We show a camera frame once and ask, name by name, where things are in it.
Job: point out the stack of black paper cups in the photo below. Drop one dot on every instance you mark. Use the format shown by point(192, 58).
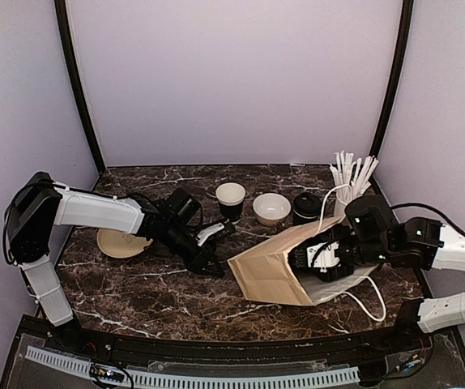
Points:
point(231, 197)

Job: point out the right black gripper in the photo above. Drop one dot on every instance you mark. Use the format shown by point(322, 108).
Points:
point(331, 230)

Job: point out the bundle of white wrapped straws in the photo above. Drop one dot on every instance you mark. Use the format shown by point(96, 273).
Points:
point(351, 175)

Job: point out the black left frame post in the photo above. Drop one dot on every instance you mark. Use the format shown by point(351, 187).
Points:
point(76, 84)

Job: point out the black front table rail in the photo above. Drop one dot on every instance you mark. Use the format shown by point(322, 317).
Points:
point(361, 348)

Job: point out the white cup holding straws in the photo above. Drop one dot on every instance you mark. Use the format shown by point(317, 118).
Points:
point(342, 204)

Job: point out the black frame post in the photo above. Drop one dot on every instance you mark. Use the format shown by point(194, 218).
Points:
point(405, 21)
point(76, 84)

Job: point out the white paper bowl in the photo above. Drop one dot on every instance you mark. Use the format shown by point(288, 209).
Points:
point(271, 208)

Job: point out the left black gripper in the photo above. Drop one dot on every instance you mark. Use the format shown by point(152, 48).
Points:
point(198, 264)

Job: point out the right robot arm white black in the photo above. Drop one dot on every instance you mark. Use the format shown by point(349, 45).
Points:
point(425, 244)

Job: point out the black right frame post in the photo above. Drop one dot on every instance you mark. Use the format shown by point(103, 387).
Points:
point(405, 21)

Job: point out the brown paper bag white handles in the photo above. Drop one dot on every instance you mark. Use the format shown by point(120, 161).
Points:
point(264, 275)

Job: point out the white slotted cable duct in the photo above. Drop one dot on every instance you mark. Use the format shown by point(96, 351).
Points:
point(111, 376)

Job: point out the beige round plate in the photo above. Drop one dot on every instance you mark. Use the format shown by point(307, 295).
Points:
point(119, 245)

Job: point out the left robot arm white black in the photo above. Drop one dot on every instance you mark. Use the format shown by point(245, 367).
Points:
point(43, 204)

